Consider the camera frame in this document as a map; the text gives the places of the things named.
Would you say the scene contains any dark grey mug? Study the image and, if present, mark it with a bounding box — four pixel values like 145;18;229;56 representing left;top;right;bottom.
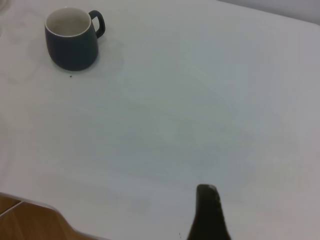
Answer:
44;6;106;72

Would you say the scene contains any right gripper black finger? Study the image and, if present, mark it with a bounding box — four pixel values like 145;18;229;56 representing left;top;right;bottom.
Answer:
186;184;232;240

